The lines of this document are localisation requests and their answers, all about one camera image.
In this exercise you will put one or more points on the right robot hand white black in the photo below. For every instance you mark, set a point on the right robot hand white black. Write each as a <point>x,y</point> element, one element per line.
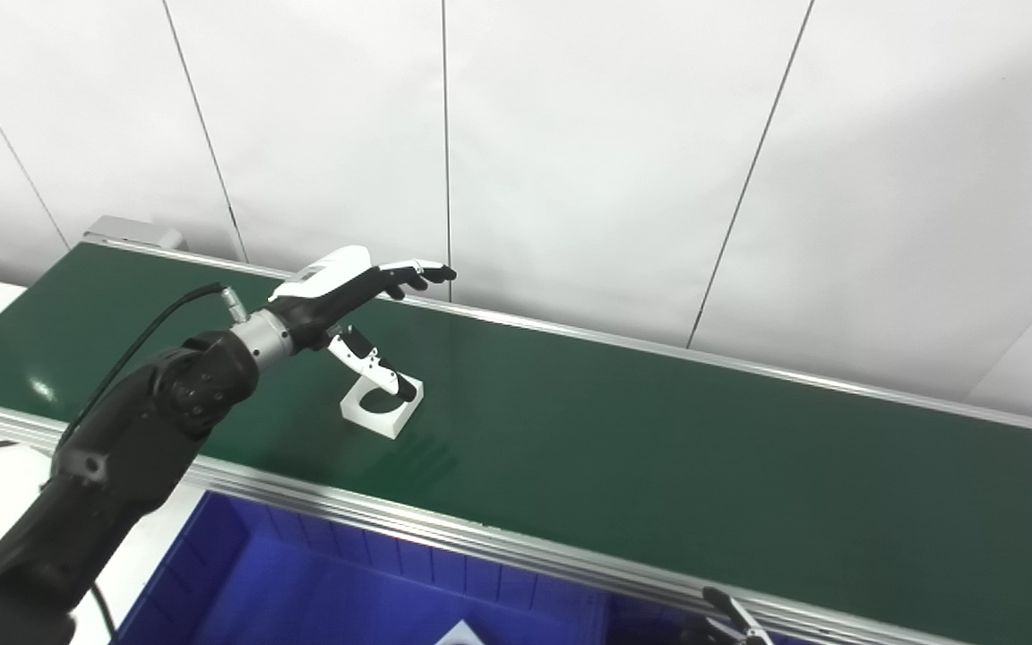
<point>735,618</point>

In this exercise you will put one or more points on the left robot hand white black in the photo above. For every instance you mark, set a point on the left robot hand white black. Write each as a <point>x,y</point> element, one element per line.
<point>328,287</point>

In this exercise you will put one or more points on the white square part round hole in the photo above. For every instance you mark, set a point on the white square part round hole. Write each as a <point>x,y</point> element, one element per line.
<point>462,634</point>
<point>382,421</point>

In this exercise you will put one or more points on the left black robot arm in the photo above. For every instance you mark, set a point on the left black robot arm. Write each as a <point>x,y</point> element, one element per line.
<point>113,457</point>

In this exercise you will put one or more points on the grey conveyor end housing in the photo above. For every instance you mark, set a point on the grey conveyor end housing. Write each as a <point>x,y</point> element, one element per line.
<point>135,233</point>

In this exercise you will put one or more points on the blue plastic bin white parts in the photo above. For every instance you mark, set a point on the blue plastic bin white parts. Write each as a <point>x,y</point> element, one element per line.
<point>301,591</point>

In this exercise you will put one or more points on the green conveyor belt aluminium frame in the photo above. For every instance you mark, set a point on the green conveyor belt aluminium frame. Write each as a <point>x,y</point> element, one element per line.
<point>659,448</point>

